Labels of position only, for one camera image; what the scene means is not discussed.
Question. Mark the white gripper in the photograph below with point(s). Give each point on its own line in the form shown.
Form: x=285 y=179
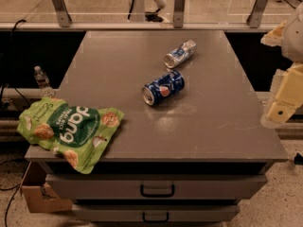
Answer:
x=294 y=40

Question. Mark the silver blue redbull can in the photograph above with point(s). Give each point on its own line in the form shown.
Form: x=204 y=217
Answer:
x=180 y=54

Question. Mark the blue pepsi can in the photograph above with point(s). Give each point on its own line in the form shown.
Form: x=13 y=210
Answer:
x=163 y=88

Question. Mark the grey drawer cabinet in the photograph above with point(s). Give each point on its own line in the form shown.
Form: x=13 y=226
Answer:
x=207 y=141

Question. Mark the green dang chips bag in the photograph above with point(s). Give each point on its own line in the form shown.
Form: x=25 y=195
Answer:
x=79 y=134

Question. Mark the clear plastic water bottle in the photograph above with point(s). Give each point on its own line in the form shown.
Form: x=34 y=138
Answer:
x=43 y=82

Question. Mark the brown cardboard box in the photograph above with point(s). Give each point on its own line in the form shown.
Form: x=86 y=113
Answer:
x=39 y=195

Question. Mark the right metal railing bracket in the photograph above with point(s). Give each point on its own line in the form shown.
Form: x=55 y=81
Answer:
x=256 y=14

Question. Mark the metal railing bracket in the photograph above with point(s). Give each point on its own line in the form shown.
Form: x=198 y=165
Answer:
x=256 y=14
x=63 y=17
x=178 y=13

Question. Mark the middle metal railing bracket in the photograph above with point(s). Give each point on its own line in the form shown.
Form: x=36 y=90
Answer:
x=178 y=13

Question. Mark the upper drawer black handle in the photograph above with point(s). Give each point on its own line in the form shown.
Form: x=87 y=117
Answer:
x=157 y=192

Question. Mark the drawer black handle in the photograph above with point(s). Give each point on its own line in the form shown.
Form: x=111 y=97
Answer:
x=155 y=217
x=157 y=192

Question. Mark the lower drawer black handle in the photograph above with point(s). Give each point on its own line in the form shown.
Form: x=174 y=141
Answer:
x=155 y=217

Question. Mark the left metal railing bracket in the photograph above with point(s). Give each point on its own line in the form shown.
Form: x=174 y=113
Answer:
x=63 y=17

